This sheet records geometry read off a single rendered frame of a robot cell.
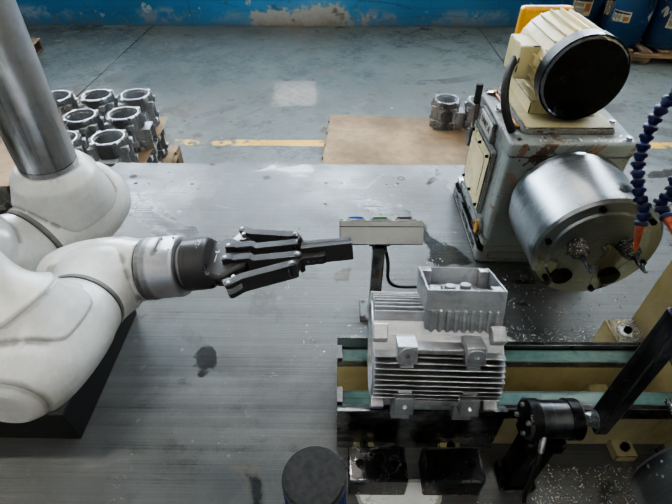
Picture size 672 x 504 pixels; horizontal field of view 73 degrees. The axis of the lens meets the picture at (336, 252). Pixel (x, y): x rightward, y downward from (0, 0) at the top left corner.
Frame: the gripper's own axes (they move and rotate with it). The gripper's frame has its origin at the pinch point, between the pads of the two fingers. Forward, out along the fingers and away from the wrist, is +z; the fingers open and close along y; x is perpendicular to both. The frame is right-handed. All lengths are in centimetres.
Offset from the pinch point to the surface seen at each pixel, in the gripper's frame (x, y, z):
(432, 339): 16.6, -4.2, 13.8
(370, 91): 125, 354, 13
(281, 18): 102, 554, -84
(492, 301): 12.6, -1.0, 23.3
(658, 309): 33, 11, 59
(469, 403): 23.9, -11.1, 18.3
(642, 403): 38, -5, 50
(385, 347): 16.2, -5.2, 6.6
